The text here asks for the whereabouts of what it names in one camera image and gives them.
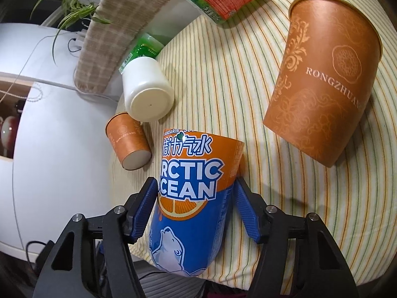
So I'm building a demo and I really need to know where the blue orange Arctic Ocean cup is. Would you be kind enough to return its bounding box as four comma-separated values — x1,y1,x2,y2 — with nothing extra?
149,128,245,276

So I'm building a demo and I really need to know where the lying orange paper cup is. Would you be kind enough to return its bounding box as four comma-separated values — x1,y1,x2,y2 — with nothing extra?
105,112,152,171

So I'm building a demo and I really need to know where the white plastic cup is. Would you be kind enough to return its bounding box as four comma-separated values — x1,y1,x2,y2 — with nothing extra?
122,57,174,122

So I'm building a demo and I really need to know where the upright orange paper cup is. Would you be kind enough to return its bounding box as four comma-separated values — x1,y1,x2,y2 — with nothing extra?
263,0,382,167

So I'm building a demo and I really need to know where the green tea label cup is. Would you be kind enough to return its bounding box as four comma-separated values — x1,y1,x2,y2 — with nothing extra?
118,33,164,75

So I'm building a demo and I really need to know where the red white vase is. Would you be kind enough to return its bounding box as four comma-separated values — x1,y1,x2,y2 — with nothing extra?
1,116,19,158

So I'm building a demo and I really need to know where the striped yellow table cloth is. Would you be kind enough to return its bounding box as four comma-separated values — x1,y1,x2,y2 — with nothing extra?
110,0,396,284

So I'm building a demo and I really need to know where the white power adapter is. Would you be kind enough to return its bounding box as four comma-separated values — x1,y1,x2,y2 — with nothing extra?
67,36,84,53

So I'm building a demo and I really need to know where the spider plant in pot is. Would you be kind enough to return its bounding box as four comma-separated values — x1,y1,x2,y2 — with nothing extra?
30,0,112,63

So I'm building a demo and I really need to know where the beige plaid cloth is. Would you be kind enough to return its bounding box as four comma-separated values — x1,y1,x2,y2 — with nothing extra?
74,0,171,94

